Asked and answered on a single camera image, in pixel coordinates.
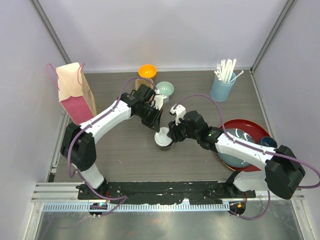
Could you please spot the blue straw holder cup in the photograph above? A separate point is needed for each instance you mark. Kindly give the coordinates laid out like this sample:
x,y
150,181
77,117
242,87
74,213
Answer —
x,y
220,91

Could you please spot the red round tray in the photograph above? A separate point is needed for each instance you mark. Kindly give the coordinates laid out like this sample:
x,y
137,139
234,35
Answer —
x,y
256,131

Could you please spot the orange bowl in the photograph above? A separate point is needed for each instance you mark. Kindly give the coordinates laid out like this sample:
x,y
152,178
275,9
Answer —
x,y
147,71

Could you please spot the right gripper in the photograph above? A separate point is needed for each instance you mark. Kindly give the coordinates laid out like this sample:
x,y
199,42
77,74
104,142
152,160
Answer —
x,y
173,132

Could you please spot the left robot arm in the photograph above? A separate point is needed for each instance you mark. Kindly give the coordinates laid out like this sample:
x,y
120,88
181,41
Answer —
x,y
79,141

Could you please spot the dark blue mug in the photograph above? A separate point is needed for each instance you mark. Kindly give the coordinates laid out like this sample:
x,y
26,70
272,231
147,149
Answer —
x,y
268,141

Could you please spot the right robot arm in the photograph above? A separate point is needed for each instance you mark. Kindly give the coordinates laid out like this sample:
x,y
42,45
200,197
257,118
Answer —
x,y
278,171

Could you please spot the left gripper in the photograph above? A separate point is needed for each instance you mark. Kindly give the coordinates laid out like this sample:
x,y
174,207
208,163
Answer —
x,y
154,123

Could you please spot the blue plate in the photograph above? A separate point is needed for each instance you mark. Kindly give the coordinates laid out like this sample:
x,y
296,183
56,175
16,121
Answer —
x,y
231,160

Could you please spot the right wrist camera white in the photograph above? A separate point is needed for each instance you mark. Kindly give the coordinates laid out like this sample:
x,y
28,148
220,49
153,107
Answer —
x,y
178,111

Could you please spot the white cup lid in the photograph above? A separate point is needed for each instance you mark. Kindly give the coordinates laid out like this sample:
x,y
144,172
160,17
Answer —
x,y
161,138

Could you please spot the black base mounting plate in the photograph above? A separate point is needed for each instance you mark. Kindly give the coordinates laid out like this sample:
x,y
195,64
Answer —
x,y
172,192

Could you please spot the white wrapped straws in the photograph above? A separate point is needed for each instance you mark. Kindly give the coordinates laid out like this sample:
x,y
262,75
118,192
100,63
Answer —
x,y
225,69

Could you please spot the light green bowl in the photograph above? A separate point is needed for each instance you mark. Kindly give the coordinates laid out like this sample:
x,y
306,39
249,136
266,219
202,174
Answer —
x,y
165,88

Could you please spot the pink paper gift bag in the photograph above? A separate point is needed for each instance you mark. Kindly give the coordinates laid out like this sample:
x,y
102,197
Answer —
x,y
74,92

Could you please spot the cardboard cup carrier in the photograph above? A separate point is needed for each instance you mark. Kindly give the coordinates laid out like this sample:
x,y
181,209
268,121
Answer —
x,y
139,81

